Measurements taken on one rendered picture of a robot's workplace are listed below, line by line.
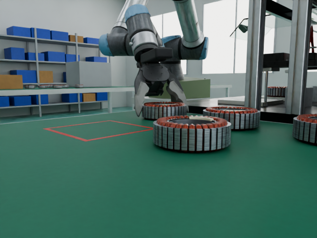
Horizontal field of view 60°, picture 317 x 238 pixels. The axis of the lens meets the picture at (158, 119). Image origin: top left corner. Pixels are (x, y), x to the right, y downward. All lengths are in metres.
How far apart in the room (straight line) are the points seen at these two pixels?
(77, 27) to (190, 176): 7.94
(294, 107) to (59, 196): 0.54
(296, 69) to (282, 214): 0.48
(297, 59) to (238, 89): 5.68
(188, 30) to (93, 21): 7.18
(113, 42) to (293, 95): 0.57
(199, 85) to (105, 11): 7.41
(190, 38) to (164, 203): 1.22
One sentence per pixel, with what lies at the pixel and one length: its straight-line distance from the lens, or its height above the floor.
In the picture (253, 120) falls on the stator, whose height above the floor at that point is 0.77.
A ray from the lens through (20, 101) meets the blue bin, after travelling 6.83.
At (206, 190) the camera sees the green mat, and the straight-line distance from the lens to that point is 0.25.
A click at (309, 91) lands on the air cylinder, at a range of 0.88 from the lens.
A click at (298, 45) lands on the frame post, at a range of 0.68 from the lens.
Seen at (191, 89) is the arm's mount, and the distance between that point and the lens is 1.45.
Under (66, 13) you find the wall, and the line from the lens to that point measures 8.08.
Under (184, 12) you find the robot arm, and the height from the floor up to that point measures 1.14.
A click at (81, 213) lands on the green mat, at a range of 0.21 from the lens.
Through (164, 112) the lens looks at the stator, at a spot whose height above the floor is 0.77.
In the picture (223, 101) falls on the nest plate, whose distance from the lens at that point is 0.89.
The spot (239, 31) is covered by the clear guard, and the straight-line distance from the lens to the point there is 1.14.
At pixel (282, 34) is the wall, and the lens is 6.02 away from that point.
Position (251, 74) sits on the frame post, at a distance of 0.71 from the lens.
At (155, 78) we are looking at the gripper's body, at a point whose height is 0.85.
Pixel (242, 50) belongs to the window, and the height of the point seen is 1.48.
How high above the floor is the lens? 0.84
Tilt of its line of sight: 8 degrees down
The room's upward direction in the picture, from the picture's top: straight up
